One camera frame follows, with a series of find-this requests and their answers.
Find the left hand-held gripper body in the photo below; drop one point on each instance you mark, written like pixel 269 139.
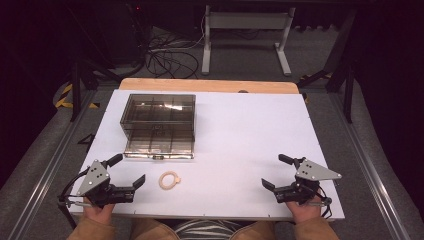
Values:
pixel 96 185

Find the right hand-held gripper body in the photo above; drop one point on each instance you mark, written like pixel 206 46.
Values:
pixel 308 183

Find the person's left hand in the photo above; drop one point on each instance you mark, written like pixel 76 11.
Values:
pixel 100 212

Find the person's right hand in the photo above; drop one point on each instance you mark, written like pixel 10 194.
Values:
pixel 302 212

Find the smoky transparent drawer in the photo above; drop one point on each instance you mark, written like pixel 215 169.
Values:
pixel 159 146

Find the person's right leg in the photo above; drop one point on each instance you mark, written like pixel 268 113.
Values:
pixel 253 232

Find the person's leg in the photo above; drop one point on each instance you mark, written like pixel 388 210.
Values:
pixel 151 230
pixel 253 232

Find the person's left leg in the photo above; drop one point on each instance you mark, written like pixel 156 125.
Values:
pixel 151 230

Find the white foam board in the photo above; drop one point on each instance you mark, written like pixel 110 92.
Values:
pixel 240 140

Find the smoky transparent storage box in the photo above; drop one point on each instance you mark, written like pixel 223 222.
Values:
pixel 158 111

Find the person's striped shirt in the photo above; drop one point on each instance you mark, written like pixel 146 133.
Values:
pixel 206 230

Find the yellow black hazard tape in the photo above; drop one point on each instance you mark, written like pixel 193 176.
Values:
pixel 66 98

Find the black metal stand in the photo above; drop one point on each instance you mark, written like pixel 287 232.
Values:
pixel 345 76
pixel 78 90

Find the black triangular bracket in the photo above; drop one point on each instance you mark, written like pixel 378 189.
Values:
pixel 88 139

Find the aluminium floor rail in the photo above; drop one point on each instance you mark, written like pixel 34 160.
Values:
pixel 368 166
pixel 50 173

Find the white metal table frame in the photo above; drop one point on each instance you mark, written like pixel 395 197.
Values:
pixel 245 20

